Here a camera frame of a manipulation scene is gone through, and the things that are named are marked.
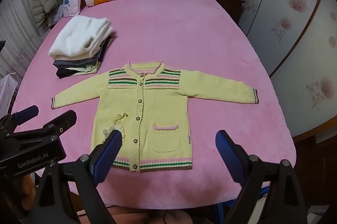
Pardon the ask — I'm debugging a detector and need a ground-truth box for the yellow striped knit cardigan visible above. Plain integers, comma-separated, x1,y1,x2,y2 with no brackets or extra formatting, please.
51,61,259,172

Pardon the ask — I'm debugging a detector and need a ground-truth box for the white gift bag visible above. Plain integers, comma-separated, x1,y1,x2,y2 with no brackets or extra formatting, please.
0,73,18,117

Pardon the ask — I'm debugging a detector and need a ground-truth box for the black folded garment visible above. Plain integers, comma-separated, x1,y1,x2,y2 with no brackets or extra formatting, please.
56,68,74,79

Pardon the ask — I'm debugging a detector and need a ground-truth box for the light green folded garment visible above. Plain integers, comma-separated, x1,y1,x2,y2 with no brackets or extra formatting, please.
67,61,101,75

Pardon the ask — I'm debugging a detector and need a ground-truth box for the white folded fleece garment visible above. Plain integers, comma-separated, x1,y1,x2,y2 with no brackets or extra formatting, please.
49,16,114,61

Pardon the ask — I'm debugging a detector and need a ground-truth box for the blue grey folded garment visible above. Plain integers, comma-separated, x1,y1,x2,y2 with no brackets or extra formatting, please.
53,36,114,69

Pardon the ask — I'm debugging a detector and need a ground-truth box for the pale pleated curtain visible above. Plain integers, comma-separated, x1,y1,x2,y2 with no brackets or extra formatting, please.
1,0,42,80

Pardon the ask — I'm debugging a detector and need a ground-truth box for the small white cartoon pillow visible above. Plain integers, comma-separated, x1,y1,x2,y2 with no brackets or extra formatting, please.
63,0,81,17

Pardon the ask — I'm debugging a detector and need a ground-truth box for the floral sliding wardrobe door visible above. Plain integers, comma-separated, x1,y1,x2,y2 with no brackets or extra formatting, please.
239,0,336,136

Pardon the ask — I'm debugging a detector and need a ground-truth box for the dark wooden nightstand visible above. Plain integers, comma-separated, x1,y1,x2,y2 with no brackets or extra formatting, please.
215,0,245,24

